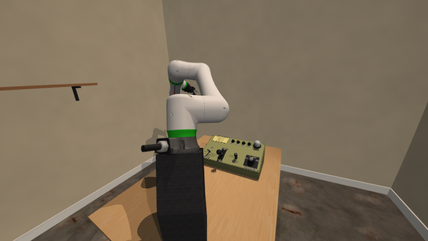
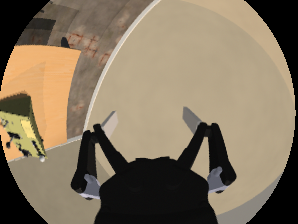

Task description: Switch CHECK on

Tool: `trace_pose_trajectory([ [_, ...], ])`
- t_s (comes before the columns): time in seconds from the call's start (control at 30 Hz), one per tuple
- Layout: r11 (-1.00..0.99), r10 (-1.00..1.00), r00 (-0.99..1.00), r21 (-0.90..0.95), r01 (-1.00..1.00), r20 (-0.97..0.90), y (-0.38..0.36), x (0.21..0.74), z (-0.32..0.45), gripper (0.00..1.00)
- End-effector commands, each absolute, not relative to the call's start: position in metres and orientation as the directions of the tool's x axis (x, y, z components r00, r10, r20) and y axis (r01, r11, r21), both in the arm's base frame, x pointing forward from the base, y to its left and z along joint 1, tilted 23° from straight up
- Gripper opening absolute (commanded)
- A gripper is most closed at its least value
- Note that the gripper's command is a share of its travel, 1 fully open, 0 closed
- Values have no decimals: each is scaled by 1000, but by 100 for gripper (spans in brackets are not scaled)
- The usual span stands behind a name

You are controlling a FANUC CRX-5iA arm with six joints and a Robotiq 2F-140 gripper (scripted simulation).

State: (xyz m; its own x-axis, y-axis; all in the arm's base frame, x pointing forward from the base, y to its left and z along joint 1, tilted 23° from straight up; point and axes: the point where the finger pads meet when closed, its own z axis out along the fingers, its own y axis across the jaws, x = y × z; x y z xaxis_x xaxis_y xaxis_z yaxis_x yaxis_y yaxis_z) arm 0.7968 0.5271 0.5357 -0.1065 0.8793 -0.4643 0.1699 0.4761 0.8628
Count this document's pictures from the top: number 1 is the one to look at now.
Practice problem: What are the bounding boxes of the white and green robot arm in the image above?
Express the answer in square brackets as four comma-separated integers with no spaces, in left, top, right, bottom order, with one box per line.
[141,60,229,154]

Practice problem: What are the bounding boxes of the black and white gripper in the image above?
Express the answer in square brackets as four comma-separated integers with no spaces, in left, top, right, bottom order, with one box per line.
[187,86,199,95]

